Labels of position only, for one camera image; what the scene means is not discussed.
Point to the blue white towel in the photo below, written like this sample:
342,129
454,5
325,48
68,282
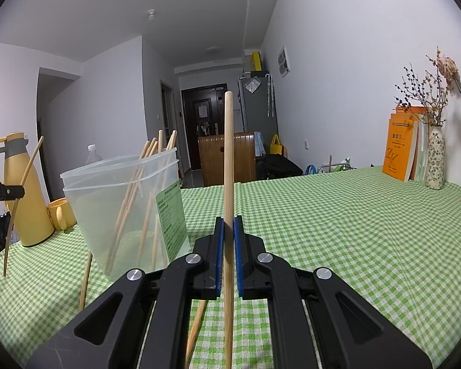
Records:
258,144

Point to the black bag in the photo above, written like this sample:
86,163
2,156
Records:
278,167

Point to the yellow box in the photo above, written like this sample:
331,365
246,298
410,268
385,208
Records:
256,61

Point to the yellow thermos jug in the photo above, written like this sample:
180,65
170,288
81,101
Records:
28,219

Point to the yellow tote bag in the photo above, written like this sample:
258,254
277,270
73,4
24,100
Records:
276,147

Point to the wooden chair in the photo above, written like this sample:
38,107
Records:
215,161

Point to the pale book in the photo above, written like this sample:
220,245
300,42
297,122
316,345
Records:
420,153

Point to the dark entrance door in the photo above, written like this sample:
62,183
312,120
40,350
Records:
203,130

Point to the orange book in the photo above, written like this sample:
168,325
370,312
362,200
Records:
397,150

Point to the paper sheet on refrigerator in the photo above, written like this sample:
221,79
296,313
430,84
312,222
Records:
252,85

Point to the dried pale flowers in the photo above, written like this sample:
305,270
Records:
447,67

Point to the white umbrella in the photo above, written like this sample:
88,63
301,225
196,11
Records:
270,96

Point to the grey refrigerator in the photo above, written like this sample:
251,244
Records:
257,119

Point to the floral ceramic vase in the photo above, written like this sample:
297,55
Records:
435,161

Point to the yellow mug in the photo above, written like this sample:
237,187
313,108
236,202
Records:
63,215

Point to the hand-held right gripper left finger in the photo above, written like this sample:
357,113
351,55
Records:
211,269

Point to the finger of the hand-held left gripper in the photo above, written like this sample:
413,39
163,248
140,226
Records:
11,192

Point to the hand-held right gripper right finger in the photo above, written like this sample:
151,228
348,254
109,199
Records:
241,269

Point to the dried berry branches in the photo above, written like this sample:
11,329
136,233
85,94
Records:
422,96

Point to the green checked tablecloth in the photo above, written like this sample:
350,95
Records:
349,238

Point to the clear water bottle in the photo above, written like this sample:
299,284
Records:
94,153

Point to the clear plastic container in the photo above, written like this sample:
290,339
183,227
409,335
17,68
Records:
99,171
99,230

